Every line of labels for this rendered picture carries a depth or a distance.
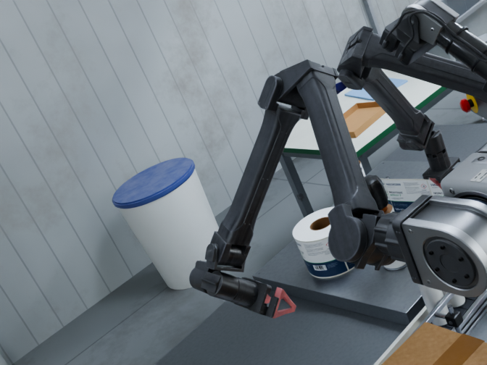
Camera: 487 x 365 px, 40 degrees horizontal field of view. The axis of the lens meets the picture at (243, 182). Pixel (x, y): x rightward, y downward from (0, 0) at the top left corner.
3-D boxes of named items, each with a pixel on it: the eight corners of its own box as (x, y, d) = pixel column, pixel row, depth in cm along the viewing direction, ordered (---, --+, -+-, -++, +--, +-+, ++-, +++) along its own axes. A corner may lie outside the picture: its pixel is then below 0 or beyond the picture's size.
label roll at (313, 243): (299, 262, 229) (284, 227, 224) (349, 235, 232) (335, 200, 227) (322, 286, 211) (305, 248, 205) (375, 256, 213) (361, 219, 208)
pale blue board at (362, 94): (377, 77, 402) (376, 76, 402) (408, 81, 373) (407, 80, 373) (344, 95, 396) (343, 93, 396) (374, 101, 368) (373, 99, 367)
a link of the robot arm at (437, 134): (431, 136, 180) (443, 126, 182) (411, 135, 185) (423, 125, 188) (438, 158, 182) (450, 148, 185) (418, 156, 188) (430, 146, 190)
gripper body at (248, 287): (247, 278, 157) (222, 270, 153) (274, 287, 148) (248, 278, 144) (239, 305, 156) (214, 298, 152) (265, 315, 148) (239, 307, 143)
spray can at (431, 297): (438, 312, 177) (415, 250, 169) (456, 316, 173) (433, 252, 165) (427, 324, 174) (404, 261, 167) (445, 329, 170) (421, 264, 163)
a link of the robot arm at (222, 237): (280, 80, 131) (322, 91, 137) (266, 72, 135) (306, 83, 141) (209, 269, 142) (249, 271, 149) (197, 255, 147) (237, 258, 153)
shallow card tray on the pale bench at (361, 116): (358, 108, 367) (356, 103, 366) (393, 106, 349) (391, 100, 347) (321, 138, 349) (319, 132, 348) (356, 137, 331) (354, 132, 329)
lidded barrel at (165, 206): (206, 237, 495) (165, 154, 470) (253, 250, 448) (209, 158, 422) (145, 284, 469) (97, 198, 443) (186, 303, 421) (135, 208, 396)
